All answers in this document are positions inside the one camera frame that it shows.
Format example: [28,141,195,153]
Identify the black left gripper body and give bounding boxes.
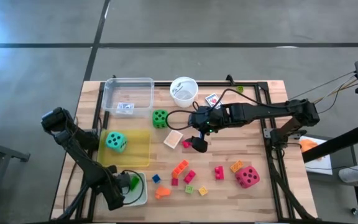
[109,170,133,191]

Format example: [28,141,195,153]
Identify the teal foam die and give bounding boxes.
[104,131,128,154]

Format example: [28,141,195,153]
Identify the bundle of thin wires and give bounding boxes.
[287,70,358,113]

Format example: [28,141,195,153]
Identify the green foam die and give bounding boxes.
[152,109,169,129]

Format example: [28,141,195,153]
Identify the yellow-orange toy brick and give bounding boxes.
[230,159,244,174]

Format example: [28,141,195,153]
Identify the orange wedge toy brick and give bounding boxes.
[155,185,172,200]

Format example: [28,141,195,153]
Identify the clear plastic container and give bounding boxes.
[101,77,155,119]

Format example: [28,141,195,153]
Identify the blue white playing card box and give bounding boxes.
[116,101,135,115]

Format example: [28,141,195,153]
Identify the orange object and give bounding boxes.
[299,139,323,154]

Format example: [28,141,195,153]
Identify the yellow translucent plastic tray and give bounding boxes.
[97,129,152,168]

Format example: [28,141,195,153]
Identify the white translucent plastic cup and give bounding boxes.
[169,76,199,108]

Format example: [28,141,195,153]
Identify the black diagonal bar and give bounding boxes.
[301,123,358,163]

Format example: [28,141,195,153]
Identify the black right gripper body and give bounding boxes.
[187,105,231,136]

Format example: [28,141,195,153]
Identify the red foam die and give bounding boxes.
[235,165,260,189]

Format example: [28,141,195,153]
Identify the playing card box with heart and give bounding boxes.
[204,93,223,108]

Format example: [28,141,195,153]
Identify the black aluminium table frame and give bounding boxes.
[54,74,319,223]

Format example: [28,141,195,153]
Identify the white paper sheet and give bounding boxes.
[299,135,334,176]

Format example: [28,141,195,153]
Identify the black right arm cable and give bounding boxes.
[165,88,291,131]

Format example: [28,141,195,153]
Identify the long orange toy brick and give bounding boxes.
[171,159,190,179]

